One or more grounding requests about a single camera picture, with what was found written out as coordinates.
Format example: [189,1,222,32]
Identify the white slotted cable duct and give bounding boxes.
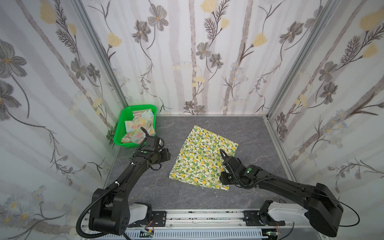
[125,229,269,240]

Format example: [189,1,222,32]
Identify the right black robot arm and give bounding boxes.
[220,153,344,238]

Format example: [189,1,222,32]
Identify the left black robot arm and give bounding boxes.
[76,136,171,239]

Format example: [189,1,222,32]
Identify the lemon print yellow skirt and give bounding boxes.
[169,126,239,191]

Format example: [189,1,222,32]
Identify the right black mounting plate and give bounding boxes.
[243,210,264,227]

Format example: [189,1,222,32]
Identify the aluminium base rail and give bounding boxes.
[80,209,319,232]

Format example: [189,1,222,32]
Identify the black mounting plate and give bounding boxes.
[140,211,167,228]
[243,210,264,227]

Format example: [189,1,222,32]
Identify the pastel floral folded skirt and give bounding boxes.
[121,109,156,145]

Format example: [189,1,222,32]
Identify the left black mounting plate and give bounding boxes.
[140,211,167,228]

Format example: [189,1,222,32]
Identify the green plastic basket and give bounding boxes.
[114,105,157,148]

